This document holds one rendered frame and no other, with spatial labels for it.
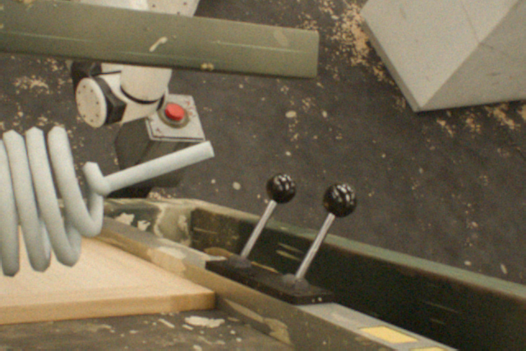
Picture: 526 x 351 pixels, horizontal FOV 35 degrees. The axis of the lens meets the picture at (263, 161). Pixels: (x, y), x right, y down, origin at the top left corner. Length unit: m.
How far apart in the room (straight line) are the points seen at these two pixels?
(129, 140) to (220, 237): 0.35
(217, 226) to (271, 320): 0.64
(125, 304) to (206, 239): 0.61
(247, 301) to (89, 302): 0.17
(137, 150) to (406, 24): 2.14
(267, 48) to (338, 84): 3.18
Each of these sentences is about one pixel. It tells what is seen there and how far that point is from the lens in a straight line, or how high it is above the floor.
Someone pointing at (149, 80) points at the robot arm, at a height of 1.23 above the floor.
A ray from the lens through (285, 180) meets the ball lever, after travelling 0.98.
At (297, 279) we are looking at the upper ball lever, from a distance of 0.87.
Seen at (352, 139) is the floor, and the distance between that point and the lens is 3.34.
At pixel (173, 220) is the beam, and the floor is 0.89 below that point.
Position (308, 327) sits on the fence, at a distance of 0.82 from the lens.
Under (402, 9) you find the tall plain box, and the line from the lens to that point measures 3.66.
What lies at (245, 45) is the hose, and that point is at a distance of 0.33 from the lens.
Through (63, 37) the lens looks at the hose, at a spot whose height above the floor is 1.90.
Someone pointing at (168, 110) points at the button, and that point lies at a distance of 1.66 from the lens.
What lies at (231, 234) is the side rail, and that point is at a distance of 1.45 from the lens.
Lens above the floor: 2.11
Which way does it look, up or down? 44 degrees down
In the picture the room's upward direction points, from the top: 36 degrees clockwise
